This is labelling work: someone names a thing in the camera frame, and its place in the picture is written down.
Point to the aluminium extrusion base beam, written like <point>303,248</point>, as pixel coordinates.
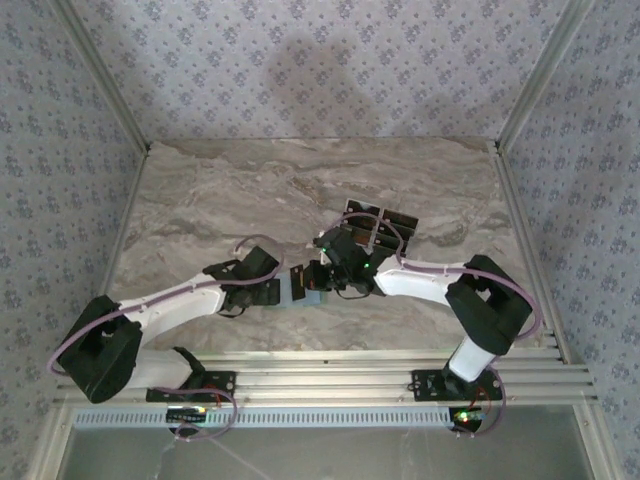
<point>325,380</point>

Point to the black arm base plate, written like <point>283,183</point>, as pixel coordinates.
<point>226,381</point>
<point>422,386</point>

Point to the aluminium frame leg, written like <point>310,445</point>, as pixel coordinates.
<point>597,445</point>
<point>47,450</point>

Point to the aluminium corner post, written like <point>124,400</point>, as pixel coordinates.
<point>539,75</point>
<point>106,75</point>

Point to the small circuit board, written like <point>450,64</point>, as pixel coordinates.
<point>467,419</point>
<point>187,415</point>

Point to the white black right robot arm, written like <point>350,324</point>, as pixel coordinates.
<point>420,282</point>

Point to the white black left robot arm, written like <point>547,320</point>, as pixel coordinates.
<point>175,302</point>

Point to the aluminium table side rail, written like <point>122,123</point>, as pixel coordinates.
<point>531,250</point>
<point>125,220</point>

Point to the black VIP credit card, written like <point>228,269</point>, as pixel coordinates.
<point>362,236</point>
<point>400,217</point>
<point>395,230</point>
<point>362,206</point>
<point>387,244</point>
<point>298,289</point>
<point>369,223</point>

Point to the tiered card display stand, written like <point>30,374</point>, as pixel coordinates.
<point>381,225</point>

